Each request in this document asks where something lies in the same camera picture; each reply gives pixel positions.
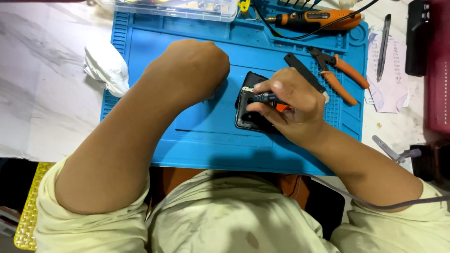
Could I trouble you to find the black pen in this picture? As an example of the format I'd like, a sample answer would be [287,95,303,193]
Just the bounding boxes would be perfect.
[376,14,392,83]

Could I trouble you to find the opened black smartphone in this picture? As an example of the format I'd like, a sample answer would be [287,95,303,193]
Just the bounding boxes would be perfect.
[234,71,282,134]

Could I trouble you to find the clear plastic organizer box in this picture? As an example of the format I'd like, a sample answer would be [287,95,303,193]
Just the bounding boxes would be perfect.
[114,0,239,22]

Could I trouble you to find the handwritten paper note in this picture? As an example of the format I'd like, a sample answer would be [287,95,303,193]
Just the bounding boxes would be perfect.
[364,25,412,114]

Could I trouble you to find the blue and orange screwdriver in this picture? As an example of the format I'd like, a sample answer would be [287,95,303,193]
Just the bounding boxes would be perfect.
[251,92,292,113]

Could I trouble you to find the dark brown box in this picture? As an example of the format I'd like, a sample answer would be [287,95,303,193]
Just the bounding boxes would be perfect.
[409,138,450,192]

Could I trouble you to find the grey tweezers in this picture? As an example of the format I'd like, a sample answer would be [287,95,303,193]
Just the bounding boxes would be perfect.
[371,135,422,164]

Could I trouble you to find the black cable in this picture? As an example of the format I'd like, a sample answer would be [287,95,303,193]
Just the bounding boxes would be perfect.
[251,0,381,41]

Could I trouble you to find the black rectangular device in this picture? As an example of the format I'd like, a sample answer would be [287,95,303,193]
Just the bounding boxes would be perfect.
[405,0,431,77]

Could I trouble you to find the blue silicone repair mat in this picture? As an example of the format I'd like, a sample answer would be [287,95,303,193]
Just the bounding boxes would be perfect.
[100,0,369,176]

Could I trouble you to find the white crumpled cloth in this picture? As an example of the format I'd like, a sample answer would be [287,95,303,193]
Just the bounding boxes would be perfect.
[83,38,130,98]

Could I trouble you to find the black plastic strip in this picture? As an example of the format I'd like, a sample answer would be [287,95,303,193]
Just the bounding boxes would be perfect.
[283,52,327,95]

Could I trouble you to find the person's right hand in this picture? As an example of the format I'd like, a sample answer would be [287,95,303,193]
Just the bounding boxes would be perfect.
[246,67,330,148]

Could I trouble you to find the person's cream shirt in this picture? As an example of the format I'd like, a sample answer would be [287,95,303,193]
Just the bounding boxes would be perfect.
[33,155,450,253]

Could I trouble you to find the orange-handled cutting pliers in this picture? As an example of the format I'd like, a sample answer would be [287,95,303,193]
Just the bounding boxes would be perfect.
[307,46,371,107]

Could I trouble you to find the person's left hand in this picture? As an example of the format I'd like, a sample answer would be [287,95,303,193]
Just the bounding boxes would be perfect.
[149,39,231,107]

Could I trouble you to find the orange and black rotary tool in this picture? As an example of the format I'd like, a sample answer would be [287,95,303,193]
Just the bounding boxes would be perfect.
[246,9,363,32]

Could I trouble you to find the maroon plastic basket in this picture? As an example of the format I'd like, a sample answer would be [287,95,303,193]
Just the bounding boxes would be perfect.
[423,0,450,136]

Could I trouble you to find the yellow woven plastic chair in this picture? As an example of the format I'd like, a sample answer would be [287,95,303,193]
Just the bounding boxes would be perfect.
[14,162,56,251]

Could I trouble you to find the grey cable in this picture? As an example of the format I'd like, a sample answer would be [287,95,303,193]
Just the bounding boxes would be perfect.
[295,174,450,211]

